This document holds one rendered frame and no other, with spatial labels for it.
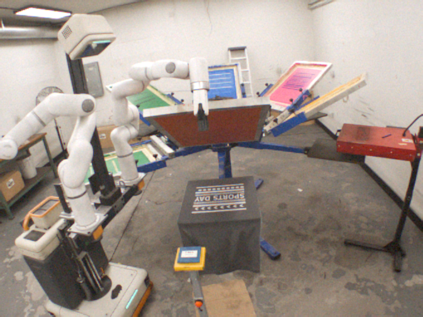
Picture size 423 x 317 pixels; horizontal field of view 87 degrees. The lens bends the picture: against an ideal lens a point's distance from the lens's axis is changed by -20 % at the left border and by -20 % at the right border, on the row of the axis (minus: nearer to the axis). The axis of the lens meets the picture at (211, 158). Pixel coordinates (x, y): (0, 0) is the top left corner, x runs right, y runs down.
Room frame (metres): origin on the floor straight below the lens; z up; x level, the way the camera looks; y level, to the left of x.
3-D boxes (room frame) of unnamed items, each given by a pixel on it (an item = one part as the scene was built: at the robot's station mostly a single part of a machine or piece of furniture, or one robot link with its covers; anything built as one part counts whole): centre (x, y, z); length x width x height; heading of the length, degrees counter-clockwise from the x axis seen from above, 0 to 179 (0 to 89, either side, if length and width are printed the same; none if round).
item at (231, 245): (1.16, 0.00, 0.74); 0.45 x 0.03 x 0.43; 84
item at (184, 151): (2.25, 0.44, 0.90); 1.24 x 0.06 x 0.06; 114
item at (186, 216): (1.39, -0.02, 0.95); 0.48 x 0.44 x 0.01; 174
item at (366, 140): (1.68, -1.28, 1.06); 0.61 x 0.46 x 0.12; 54
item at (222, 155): (1.89, -0.07, 0.89); 1.24 x 0.06 x 0.06; 174
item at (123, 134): (1.41, 0.48, 1.37); 0.13 x 0.10 x 0.16; 148
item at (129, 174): (1.40, 0.49, 1.21); 0.16 x 0.13 x 0.15; 73
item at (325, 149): (2.11, -0.67, 0.91); 1.34 x 0.40 x 0.08; 54
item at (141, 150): (2.13, 0.70, 1.05); 1.08 x 0.61 x 0.23; 114
